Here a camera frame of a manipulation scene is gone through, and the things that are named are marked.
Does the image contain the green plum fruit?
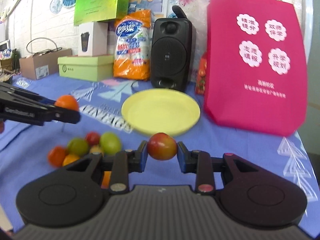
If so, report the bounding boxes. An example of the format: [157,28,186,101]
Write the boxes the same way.
[67,138,90,157]
[99,132,122,155]

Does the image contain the red fruit printed box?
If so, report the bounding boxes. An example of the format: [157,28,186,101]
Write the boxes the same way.
[195,52,207,95]

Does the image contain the black speaker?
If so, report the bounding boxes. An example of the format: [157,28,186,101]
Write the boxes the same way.
[150,5,196,92]

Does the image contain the light green flat box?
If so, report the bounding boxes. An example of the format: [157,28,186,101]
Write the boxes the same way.
[57,55,114,82]

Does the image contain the orange paper cup package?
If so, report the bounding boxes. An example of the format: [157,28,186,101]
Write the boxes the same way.
[113,10,152,80]

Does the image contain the small red apple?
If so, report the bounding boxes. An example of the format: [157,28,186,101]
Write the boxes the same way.
[147,133,178,161]

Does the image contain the large wrinkled orange tangerine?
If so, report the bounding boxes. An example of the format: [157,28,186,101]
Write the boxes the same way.
[47,146,67,167]

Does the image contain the orange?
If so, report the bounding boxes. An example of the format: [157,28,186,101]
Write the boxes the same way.
[101,171,111,189]

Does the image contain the white coffee cup box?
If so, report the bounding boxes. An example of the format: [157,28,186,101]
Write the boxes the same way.
[78,22,108,56]

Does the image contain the bright green gift box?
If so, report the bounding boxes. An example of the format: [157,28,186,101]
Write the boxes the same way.
[73,0,129,26]

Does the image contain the yellow orange citrus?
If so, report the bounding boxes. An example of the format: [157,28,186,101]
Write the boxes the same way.
[62,154,80,166]

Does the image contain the pink tote bag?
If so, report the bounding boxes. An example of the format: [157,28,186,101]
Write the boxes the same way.
[204,0,308,137]

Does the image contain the brown cardboard box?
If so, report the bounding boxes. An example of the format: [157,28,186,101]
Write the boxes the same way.
[19,49,72,80]

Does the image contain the red cherry tomato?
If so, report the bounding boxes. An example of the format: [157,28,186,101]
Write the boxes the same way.
[85,132,100,146]

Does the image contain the yellow plastic plate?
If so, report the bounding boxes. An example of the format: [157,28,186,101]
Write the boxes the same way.
[121,88,201,137]

